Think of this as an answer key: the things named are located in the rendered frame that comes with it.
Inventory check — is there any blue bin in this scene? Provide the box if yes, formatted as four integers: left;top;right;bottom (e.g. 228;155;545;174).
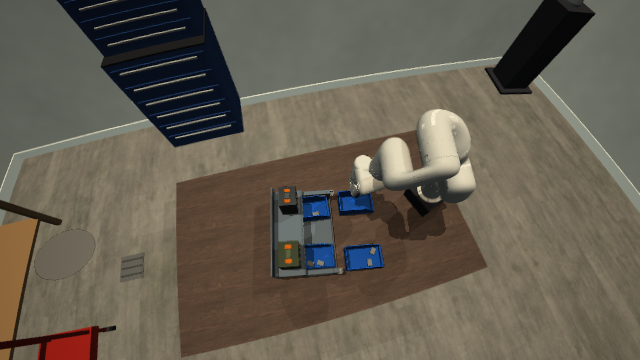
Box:
305;243;335;270
343;244;384;271
337;190;374;216
302;195;330;222

